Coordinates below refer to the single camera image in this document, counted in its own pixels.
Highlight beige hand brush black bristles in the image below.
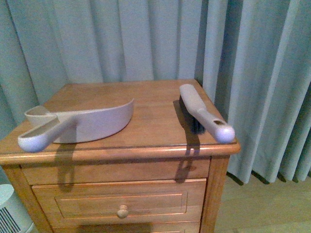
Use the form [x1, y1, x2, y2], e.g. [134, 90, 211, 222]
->
[179, 84, 235, 144]

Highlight beige plastic dustpan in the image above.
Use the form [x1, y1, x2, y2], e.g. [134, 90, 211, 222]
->
[17, 100, 134, 153]

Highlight wooden nightstand cabinet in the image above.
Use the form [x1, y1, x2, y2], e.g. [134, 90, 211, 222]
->
[0, 79, 241, 233]

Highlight wooden drawer knob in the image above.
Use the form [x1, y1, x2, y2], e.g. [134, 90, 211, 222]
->
[117, 205, 129, 219]

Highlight light green curtain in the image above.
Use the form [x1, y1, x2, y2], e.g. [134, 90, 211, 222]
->
[0, 0, 311, 183]

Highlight white air purifier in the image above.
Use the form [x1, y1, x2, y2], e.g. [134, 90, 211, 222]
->
[0, 184, 34, 233]

